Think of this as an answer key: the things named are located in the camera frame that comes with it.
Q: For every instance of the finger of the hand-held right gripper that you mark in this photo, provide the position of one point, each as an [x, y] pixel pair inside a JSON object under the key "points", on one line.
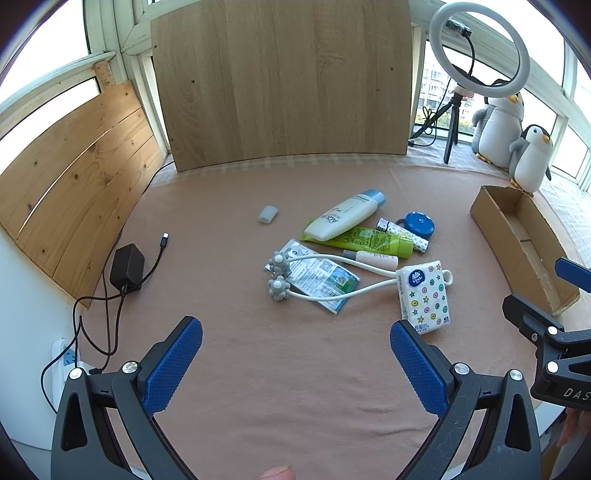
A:
{"points": [[572, 273], [526, 311]]}

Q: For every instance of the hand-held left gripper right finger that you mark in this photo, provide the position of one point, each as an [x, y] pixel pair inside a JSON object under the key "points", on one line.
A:
{"points": [[418, 369]]}

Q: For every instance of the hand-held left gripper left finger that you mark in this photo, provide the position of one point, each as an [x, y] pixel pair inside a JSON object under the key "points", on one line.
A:
{"points": [[178, 364]]}

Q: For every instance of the dotted white tissue pack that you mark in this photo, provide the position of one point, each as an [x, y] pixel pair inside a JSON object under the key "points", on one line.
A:
{"points": [[425, 295]]}

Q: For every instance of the cardboard box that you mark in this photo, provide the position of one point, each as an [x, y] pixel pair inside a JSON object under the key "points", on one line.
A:
{"points": [[508, 230]]}

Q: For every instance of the small white tube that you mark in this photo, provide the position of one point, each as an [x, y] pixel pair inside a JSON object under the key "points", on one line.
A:
{"points": [[374, 259]]}

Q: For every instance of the white neck massager grey balls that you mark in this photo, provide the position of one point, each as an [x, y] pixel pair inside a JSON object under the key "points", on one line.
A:
{"points": [[279, 288]]}

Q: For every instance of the green tube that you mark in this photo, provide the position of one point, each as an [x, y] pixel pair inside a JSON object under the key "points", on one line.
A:
{"points": [[374, 242]]}

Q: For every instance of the patterned white lighter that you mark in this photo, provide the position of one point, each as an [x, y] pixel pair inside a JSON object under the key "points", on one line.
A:
{"points": [[385, 226]]}

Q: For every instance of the person's right hand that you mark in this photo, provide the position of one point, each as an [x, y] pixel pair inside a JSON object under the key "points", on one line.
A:
{"points": [[577, 429]]}

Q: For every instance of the person's left hand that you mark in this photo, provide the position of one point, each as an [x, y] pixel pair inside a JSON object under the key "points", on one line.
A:
{"points": [[277, 474]]}

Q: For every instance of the black power adapter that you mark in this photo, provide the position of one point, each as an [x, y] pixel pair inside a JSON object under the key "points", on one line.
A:
{"points": [[127, 267]]}

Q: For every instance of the white power strip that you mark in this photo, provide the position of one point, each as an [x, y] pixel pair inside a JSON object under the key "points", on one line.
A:
{"points": [[64, 360]]}

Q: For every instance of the small penguin plush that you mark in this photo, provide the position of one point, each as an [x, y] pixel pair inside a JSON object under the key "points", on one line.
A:
{"points": [[531, 161]]}

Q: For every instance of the blue round tape measure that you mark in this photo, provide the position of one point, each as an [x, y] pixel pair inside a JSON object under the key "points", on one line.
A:
{"points": [[420, 224]]}

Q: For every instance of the checked beige cloth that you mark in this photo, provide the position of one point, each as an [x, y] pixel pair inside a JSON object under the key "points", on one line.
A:
{"points": [[466, 159]]}

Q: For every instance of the large penguin plush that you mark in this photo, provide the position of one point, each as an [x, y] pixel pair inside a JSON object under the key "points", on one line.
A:
{"points": [[501, 134]]}

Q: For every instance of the white lotion bottle blue cap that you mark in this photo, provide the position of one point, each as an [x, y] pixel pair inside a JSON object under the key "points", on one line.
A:
{"points": [[341, 214]]}

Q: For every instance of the translucent white cap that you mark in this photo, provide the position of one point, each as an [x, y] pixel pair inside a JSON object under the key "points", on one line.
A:
{"points": [[268, 214]]}

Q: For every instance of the black tripod stand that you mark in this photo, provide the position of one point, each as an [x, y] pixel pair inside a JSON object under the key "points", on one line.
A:
{"points": [[450, 138]]}

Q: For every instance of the pine wood panel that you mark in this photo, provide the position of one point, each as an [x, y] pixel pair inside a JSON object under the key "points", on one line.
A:
{"points": [[78, 184]]}

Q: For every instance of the black phone clamp gooseneck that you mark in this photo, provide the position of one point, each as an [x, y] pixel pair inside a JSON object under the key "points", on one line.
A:
{"points": [[457, 28]]}

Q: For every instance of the light wood board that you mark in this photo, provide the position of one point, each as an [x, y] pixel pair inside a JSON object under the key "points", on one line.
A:
{"points": [[277, 83]]}

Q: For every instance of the white window frame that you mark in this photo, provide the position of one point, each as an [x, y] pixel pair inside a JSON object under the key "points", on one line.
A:
{"points": [[131, 27]]}

